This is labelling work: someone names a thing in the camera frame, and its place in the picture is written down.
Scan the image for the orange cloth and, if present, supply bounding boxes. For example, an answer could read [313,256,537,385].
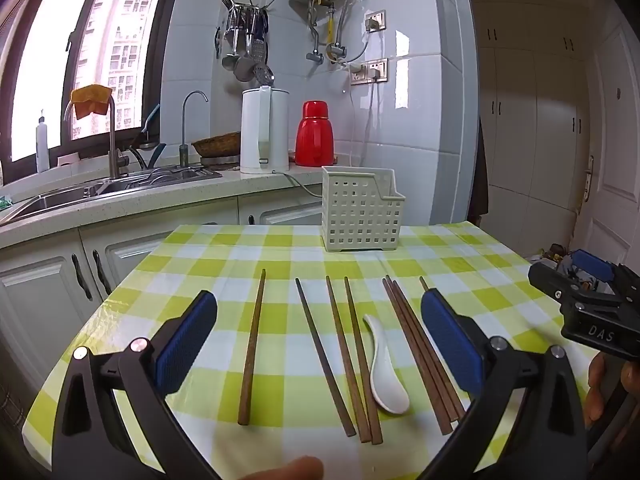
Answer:
[70,84,113,120]

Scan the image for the person's left hand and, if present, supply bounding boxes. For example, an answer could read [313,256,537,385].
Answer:
[244,456,326,480]

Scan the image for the pale perforated plastic utensil basket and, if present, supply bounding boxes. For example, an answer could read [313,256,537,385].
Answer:
[320,165,406,254]

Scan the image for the water heater pipes with valves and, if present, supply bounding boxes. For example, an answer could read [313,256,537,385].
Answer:
[305,0,370,66]

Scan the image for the wire dish rack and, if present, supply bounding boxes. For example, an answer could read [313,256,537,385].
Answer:
[122,164,221,190]

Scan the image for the red thermos jug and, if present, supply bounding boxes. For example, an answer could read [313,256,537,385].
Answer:
[294,100,335,167]

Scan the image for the brown wicker basket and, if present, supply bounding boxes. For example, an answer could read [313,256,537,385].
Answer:
[191,131,242,158]

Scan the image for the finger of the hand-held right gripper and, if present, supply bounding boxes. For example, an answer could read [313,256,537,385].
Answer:
[571,249,640,302]
[528,261,626,311]

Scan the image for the pile of bags and cloths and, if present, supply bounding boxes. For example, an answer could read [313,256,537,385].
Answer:
[537,244,578,281]

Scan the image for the person's right hand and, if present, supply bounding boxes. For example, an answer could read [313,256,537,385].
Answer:
[585,352,610,430]

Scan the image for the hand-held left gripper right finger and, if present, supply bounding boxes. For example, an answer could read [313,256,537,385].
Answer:
[420,288,587,480]

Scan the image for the hanging steel cooking utensils rack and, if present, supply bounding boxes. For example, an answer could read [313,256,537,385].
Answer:
[215,0,277,84]

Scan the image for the cream wardrobe doors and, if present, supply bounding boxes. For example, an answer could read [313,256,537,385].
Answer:
[475,2,640,281]

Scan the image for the green checkered tablecloth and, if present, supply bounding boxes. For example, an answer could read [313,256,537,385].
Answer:
[21,221,601,480]

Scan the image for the white dish soap bottle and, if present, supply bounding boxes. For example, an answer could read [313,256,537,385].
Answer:
[35,108,51,174]

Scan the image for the dark framed window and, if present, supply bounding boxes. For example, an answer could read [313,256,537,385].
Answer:
[0,0,190,177]

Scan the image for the white kitchen base cabinets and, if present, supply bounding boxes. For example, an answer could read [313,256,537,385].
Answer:
[0,195,326,480]

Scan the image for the double wall socket with plugs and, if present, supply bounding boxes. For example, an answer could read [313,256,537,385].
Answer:
[349,58,389,85]

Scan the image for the stainless steel sink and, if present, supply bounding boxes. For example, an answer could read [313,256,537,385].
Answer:
[0,166,224,227]

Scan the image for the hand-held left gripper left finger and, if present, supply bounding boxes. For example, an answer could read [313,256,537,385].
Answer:
[51,290,221,480]

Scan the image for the white wall plug cable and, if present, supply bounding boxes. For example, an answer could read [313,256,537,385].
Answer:
[344,62,382,167]

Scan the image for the white ceramic spoon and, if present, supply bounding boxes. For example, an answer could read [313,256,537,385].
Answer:
[363,314,410,415]

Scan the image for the thin curved filter faucet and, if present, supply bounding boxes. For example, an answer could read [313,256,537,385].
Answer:
[179,91,210,167]

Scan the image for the blue handled brush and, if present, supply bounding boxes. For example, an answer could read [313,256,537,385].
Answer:
[141,104,162,137]

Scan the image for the white electric kettle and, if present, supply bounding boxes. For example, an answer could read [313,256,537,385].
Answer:
[240,86,291,175]

